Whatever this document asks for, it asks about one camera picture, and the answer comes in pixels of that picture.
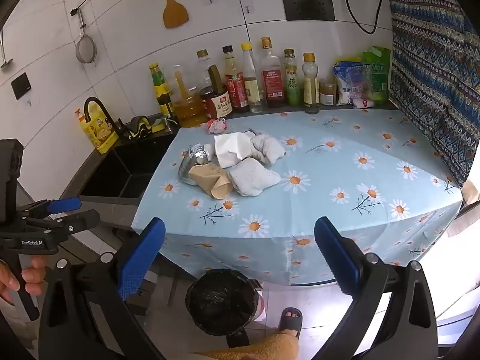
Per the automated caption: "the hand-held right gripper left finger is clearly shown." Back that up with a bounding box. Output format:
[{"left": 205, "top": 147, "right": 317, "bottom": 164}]
[{"left": 37, "top": 217, "right": 167, "bottom": 360}]

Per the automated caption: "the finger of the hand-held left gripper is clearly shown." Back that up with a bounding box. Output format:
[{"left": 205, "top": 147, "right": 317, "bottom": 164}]
[
  {"left": 19, "top": 197, "right": 82, "bottom": 218},
  {"left": 28, "top": 210, "right": 101, "bottom": 239}
]

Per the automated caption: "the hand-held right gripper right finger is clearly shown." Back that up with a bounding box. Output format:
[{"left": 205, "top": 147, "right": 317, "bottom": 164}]
[{"left": 311, "top": 215, "right": 439, "bottom": 360}]

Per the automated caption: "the black trash bin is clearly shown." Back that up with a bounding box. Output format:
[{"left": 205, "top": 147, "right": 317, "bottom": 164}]
[{"left": 185, "top": 269, "right": 265, "bottom": 337}]

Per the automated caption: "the crushed brown paper cup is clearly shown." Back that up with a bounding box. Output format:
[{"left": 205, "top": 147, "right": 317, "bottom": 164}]
[{"left": 188, "top": 163, "right": 234, "bottom": 200}]

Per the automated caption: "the silver foil bag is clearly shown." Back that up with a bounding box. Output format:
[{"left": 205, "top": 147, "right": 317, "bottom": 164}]
[{"left": 177, "top": 143, "right": 216, "bottom": 186}]

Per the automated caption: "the large bag of white tissue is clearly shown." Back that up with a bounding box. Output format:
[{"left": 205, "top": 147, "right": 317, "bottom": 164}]
[{"left": 229, "top": 157, "right": 282, "bottom": 197}]

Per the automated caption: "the small bag of white tissue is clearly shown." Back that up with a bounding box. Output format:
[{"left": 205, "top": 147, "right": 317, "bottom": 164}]
[{"left": 214, "top": 132, "right": 254, "bottom": 169}]

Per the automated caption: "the pink white wrapper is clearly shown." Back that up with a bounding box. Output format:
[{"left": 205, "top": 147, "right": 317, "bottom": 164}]
[{"left": 206, "top": 118, "right": 228, "bottom": 134}]

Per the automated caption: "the person's left hand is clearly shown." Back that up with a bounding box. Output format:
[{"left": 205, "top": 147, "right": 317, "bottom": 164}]
[{"left": 0, "top": 257, "right": 48, "bottom": 304}]

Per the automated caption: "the black sink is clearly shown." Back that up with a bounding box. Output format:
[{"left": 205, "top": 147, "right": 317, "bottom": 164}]
[{"left": 78, "top": 134, "right": 178, "bottom": 200}]

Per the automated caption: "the person's grey slipper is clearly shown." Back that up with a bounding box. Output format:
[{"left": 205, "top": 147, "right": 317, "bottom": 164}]
[{"left": 279, "top": 307, "right": 304, "bottom": 340}]

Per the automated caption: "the yellow dish soap bottle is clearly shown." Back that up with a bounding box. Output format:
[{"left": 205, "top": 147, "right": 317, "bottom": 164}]
[{"left": 74, "top": 107, "right": 119, "bottom": 154}]

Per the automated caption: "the blue daisy print tablecloth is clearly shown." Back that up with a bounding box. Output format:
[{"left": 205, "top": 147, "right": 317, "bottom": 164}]
[{"left": 131, "top": 110, "right": 464, "bottom": 286}]

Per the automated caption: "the black faucet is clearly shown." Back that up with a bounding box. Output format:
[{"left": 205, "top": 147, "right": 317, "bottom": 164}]
[{"left": 83, "top": 97, "right": 126, "bottom": 140}]

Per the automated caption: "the black and yellow cloth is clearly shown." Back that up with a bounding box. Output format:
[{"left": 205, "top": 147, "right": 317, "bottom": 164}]
[{"left": 125, "top": 115, "right": 154, "bottom": 140}]

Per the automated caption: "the metal ladle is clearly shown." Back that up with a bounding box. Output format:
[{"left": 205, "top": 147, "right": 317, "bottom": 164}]
[{"left": 0, "top": 28, "right": 14, "bottom": 70}]

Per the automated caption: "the yellow green sponge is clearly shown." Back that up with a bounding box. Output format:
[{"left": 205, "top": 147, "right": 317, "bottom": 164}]
[{"left": 151, "top": 117, "right": 174, "bottom": 133}]

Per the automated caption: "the dark bottle with green label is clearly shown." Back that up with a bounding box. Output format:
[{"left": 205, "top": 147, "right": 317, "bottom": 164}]
[{"left": 149, "top": 62, "right": 176, "bottom": 120}]

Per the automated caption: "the metal strainer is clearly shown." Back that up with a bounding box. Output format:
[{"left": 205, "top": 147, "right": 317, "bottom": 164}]
[{"left": 75, "top": 8, "right": 98, "bottom": 65}]

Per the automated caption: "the large cooking oil jug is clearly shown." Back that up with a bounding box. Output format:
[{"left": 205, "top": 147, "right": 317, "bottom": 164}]
[{"left": 172, "top": 65, "right": 208, "bottom": 128}]

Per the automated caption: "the small glass jar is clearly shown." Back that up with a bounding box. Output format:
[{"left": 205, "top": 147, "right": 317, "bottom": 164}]
[{"left": 319, "top": 79, "right": 337, "bottom": 106}]

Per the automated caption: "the slim bottle with yellow cap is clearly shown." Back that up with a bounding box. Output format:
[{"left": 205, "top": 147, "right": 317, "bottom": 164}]
[{"left": 302, "top": 52, "right": 320, "bottom": 115}]

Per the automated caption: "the white and blue bag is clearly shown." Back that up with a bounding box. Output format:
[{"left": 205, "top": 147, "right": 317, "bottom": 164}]
[{"left": 333, "top": 63, "right": 367, "bottom": 106}]

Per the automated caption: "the dark soy sauce jug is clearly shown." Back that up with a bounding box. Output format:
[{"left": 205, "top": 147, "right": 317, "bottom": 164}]
[{"left": 199, "top": 64, "right": 234, "bottom": 121}]

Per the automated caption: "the green liquid bottle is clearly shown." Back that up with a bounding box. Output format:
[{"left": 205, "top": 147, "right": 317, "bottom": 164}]
[{"left": 283, "top": 48, "right": 303, "bottom": 107}]

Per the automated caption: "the green bag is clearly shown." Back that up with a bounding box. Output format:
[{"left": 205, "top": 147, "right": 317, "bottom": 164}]
[{"left": 361, "top": 46, "right": 392, "bottom": 105}]

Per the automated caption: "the tall bottle with red label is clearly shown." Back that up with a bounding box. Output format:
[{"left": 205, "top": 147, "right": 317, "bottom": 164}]
[{"left": 260, "top": 37, "right": 284, "bottom": 108}]

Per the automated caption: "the clear bottle with beige label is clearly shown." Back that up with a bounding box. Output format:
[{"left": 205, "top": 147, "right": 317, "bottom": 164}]
[{"left": 241, "top": 42, "right": 264, "bottom": 113}]

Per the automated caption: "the red label bottle dark cap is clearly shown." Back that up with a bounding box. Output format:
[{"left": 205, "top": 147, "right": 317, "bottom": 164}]
[{"left": 222, "top": 45, "right": 251, "bottom": 113}]

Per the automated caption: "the clear bottle with gold cap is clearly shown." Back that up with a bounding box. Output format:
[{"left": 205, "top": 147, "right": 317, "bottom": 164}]
[{"left": 196, "top": 49, "right": 215, "bottom": 91}]

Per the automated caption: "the patterned blue curtain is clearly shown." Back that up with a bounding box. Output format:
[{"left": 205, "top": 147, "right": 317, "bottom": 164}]
[{"left": 385, "top": 0, "right": 480, "bottom": 189}]

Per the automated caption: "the black socket panel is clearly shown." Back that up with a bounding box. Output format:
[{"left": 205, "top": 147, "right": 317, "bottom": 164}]
[{"left": 282, "top": 0, "right": 336, "bottom": 22}]

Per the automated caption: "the black wall switch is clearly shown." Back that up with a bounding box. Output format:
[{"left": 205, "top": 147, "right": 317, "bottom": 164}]
[{"left": 11, "top": 72, "right": 31, "bottom": 101}]

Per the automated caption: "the black looped cable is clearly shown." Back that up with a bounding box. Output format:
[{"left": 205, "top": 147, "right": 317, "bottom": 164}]
[{"left": 338, "top": 0, "right": 384, "bottom": 35}]

